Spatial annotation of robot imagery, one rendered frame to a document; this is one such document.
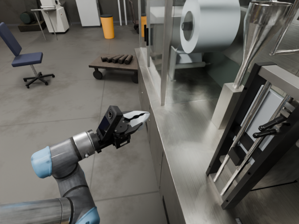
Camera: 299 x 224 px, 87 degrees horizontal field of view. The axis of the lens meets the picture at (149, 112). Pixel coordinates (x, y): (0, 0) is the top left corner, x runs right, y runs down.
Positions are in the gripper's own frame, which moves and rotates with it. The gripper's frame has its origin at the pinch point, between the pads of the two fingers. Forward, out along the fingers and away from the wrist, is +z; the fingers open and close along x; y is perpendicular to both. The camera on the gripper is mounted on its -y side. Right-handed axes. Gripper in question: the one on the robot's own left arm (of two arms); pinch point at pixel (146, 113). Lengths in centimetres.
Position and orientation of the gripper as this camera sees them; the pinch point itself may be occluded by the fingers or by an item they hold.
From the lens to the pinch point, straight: 56.1
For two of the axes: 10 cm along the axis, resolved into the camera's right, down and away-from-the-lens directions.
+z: 8.3, -3.6, 4.3
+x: 5.6, 6.3, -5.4
